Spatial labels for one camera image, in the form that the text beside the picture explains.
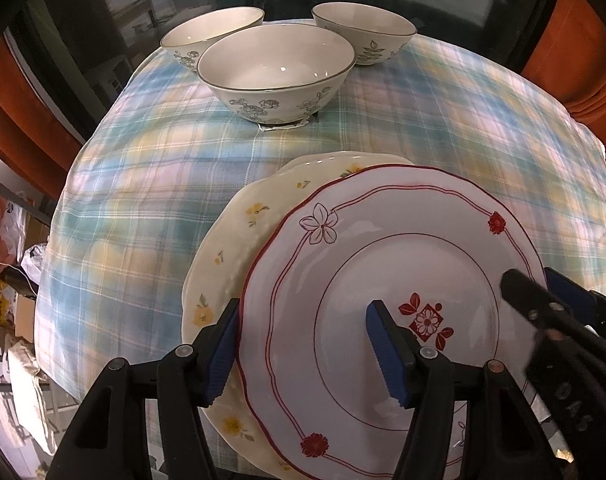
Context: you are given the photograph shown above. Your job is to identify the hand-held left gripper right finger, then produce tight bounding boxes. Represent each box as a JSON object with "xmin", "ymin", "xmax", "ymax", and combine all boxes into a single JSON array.
[{"xmin": 365, "ymin": 300, "xmax": 558, "ymax": 480}]

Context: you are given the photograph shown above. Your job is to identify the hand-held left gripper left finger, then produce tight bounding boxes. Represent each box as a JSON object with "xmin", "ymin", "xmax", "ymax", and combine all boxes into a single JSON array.
[{"xmin": 48, "ymin": 297, "xmax": 241, "ymax": 480}]

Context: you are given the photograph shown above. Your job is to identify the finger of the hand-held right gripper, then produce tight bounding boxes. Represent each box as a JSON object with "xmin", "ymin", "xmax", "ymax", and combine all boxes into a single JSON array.
[
  {"xmin": 500, "ymin": 269, "xmax": 591, "ymax": 342},
  {"xmin": 545, "ymin": 267, "xmax": 606, "ymax": 322}
]

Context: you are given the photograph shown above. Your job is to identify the white plate with red flowers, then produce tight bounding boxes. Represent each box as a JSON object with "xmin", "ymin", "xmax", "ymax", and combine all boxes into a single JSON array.
[{"xmin": 237, "ymin": 162, "xmax": 551, "ymax": 480}]

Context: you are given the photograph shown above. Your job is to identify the scalloped plate with yellow flowers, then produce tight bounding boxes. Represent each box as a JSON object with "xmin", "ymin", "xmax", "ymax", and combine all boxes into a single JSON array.
[{"xmin": 181, "ymin": 160, "xmax": 418, "ymax": 476}]

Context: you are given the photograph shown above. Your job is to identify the cream plate with pierced rim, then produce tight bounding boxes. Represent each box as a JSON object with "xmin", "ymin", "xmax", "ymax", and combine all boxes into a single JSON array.
[{"xmin": 282, "ymin": 151, "xmax": 414, "ymax": 171}]

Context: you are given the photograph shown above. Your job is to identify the cream floral bowl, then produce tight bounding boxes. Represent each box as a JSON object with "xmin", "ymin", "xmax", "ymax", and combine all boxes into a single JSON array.
[
  {"xmin": 311, "ymin": 2, "xmax": 418, "ymax": 67},
  {"xmin": 160, "ymin": 6, "xmax": 265, "ymax": 68},
  {"xmin": 197, "ymin": 23, "xmax": 356, "ymax": 127}
]

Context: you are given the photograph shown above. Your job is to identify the plaid tablecloth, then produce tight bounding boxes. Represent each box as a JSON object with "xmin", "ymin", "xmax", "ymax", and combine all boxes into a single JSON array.
[{"xmin": 35, "ymin": 20, "xmax": 606, "ymax": 471}]

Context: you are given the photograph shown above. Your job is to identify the crumpled white paper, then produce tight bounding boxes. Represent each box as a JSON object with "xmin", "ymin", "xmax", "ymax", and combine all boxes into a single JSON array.
[{"xmin": 3, "ymin": 345, "xmax": 58, "ymax": 456}]

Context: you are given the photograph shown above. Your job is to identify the white plastic bag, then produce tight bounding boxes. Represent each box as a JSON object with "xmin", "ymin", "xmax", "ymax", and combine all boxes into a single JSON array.
[{"xmin": 18, "ymin": 242, "xmax": 48, "ymax": 286}]

